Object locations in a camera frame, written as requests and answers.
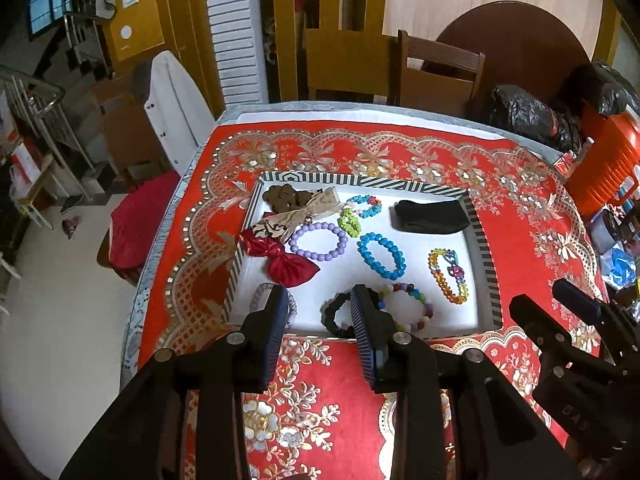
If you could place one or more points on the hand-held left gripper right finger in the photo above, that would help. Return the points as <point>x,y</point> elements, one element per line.
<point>364,345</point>

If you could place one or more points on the red seat cushion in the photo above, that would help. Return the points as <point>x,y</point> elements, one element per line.
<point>140,220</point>

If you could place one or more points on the black plastic bag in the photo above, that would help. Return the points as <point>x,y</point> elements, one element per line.
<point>530,110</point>
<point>600,85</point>

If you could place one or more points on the round brown table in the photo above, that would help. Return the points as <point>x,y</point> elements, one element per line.
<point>510,40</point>

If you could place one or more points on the brown hair scrunchie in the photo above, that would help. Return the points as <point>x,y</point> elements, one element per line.
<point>285,197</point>

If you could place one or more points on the red satin hair bow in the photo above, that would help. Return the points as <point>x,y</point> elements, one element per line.
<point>287,265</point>

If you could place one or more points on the pink slipper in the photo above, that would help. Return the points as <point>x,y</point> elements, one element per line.
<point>72,226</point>

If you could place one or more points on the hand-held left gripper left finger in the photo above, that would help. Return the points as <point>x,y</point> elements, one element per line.
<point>272,340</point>

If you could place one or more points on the wooden chair with cushion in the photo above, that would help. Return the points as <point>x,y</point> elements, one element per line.
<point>130,135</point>

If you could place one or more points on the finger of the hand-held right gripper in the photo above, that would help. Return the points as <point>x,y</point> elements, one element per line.
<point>540,322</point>
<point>577,297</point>

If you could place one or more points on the red patterned tablecloth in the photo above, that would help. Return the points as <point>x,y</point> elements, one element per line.
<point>310,375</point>

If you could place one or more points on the pile of assorted small containers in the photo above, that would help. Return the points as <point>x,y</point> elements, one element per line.
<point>617,255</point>

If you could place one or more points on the staircase with metal railing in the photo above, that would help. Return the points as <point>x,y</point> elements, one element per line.
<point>75,100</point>

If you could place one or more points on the red and white box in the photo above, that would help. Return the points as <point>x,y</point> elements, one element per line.
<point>25,162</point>

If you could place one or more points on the white board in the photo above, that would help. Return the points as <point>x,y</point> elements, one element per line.
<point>175,110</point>

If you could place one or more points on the white tray with striped rim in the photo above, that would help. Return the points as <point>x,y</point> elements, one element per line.
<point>415,240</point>

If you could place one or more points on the orange plastic basket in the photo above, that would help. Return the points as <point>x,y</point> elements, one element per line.
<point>605,160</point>

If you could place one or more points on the white louvred door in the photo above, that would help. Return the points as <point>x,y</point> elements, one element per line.
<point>235,30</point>

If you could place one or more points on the dark window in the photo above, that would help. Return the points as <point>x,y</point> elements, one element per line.
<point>47,7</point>

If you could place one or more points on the beige patterned hair bow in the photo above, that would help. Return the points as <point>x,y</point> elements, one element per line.
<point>300,215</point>

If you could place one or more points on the black cloth headband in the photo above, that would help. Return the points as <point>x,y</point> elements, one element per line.
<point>430,216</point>

